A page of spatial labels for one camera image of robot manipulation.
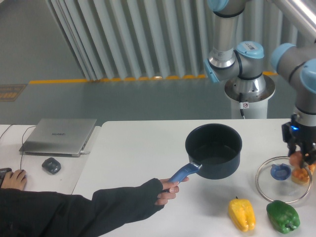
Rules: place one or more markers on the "brown egg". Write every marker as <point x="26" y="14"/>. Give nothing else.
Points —
<point x="296" y="159"/>

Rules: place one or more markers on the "orange bell pepper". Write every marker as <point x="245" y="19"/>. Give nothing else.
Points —
<point x="300" y="176"/>

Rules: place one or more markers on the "person's hand on mouse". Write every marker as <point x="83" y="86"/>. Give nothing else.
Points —
<point x="15" y="180"/>

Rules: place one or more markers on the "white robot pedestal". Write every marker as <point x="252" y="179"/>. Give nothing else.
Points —
<point x="249" y="98"/>

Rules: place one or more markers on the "dark grey earbuds case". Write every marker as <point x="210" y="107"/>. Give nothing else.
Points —
<point x="51" y="165"/>

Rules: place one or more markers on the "yellow bell pepper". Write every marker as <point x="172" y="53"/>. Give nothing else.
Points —
<point x="242" y="214"/>

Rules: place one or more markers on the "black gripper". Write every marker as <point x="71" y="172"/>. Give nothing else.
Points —
<point x="301" y="131"/>

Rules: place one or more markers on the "green bell pepper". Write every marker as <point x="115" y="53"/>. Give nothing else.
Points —
<point x="283" y="217"/>

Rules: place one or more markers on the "dark blue saucepan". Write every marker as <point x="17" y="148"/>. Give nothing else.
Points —
<point x="213" y="150"/>

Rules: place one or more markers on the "black keyboard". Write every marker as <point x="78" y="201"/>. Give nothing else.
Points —
<point x="3" y="172"/>

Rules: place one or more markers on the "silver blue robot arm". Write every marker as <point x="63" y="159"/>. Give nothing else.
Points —
<point x="242" y="67"/>

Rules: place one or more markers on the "black sleeve forearm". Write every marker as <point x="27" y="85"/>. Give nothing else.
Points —
<point x="52" y="214"/>

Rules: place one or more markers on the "silver laptop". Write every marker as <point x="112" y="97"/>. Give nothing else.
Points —
<point x="62" y="137"/>

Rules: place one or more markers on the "hand holding pot handle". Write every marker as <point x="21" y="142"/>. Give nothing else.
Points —
<point x="169" y="191"/>

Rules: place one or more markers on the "glass pot lid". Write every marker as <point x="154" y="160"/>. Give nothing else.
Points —
<point x="273" y="181"/>

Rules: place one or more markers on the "white folding screen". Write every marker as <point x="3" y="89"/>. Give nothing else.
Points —
<point x="145" y="39"/>

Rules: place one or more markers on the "white laptop plug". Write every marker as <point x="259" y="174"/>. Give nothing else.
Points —
<point x="85" y="152"/>

